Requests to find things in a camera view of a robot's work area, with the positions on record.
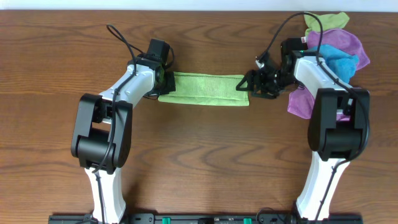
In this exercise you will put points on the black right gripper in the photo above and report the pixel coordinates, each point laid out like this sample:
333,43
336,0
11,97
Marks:
259,82

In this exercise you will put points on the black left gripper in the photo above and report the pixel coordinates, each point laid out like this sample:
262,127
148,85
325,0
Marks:
169,82

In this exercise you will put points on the light green cloth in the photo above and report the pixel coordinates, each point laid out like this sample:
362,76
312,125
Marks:
205,89

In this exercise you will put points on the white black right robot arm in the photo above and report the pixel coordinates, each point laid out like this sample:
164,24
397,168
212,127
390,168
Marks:
338,129

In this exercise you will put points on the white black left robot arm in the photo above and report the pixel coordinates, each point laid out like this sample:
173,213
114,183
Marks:
102,133

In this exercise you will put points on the lower purple cloth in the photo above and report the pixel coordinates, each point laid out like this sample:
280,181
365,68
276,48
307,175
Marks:
301,103

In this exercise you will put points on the purple cloth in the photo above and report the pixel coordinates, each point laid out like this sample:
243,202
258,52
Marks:
301,103
341,40

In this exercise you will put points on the blue cloth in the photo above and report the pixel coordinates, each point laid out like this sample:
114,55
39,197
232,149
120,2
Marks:
342,64

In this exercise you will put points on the upper purple cloth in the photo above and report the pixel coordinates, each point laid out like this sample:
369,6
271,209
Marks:
341,40

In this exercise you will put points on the small green cloth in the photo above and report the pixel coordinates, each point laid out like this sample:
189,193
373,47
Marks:
328,21

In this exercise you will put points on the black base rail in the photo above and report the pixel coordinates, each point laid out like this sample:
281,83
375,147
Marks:
149,218

